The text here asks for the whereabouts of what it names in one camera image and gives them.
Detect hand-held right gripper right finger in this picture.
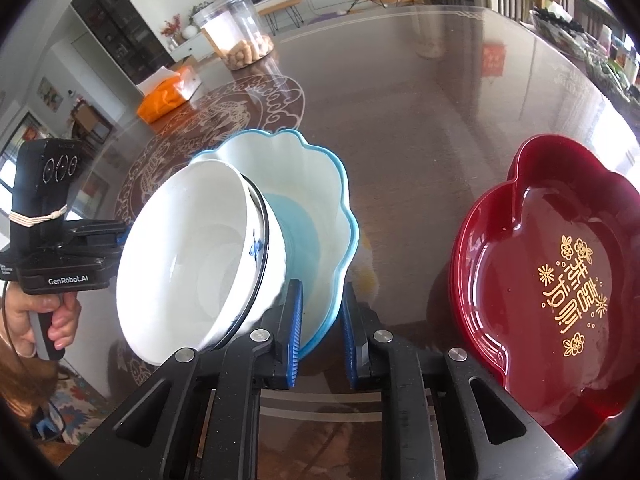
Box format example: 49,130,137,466
339,280,582,480

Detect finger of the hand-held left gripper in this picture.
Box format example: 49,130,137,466
66,220,129,242
71,240,127,262

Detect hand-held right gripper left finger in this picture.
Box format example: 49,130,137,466
59,280,306,480

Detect white bowl blue print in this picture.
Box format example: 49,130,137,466
116,160,287,367

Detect blue scalloped ceramic bowl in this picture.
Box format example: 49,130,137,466
192,129,360,361

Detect person's left hand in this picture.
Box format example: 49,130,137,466
2,290,82,358

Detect wooden dining chair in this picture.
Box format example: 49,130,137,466
70,100,114,149

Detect brown fuzzy cloth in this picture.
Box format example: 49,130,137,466
0,340,67,461

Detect orange tissue pack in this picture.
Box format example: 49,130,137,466
136,65,202,124

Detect patterned floor rug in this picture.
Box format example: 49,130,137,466
50,374,117,447

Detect dark glass display cabinet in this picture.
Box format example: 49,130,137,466
70,0,176,86

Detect red flower bouquet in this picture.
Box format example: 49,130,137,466
161,14,184,49

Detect clear plastic snack jar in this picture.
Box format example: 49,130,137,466
192,0,275,71

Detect wooden stool hairpin legs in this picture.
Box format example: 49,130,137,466
256,0,305,31

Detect purple floor mat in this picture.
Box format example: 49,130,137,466
305,10,346,25

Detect dark brown side table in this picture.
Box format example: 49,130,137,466
534,17,640,128

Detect glass bowl of packets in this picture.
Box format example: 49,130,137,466
585,45,640,97

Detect basket of dark items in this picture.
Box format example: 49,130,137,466
532,2,589,56

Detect white cord tie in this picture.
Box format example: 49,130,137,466
9,204,69,225

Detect framed wall picture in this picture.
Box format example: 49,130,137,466
37,77,64,112

